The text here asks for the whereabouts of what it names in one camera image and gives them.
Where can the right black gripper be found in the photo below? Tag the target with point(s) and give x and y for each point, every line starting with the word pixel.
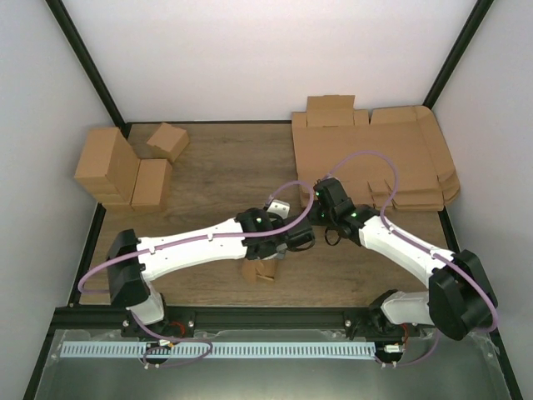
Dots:
pixel 314 217

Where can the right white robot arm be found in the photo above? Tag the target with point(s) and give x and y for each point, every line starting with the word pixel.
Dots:
pixel 458 298

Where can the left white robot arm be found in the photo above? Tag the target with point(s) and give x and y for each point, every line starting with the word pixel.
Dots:
pixel 256 234

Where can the small tilted cardboard box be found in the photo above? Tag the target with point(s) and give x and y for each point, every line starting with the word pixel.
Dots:
pixel 168 142

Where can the tall folded cardboard box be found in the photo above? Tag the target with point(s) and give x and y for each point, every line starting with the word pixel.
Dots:
pixel 107 168

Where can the stack of flat cardboard blanks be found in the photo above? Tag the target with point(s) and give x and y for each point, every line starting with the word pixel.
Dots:
pixel 398 153

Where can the clear plastic sheet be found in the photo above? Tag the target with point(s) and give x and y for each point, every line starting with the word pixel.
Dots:
pixel 433 368

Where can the light blue slotted cable duct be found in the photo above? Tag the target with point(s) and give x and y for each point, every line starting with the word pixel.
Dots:
pixel 222 350

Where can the black aluminium frame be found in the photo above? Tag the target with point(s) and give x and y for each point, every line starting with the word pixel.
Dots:
pixel 75 315

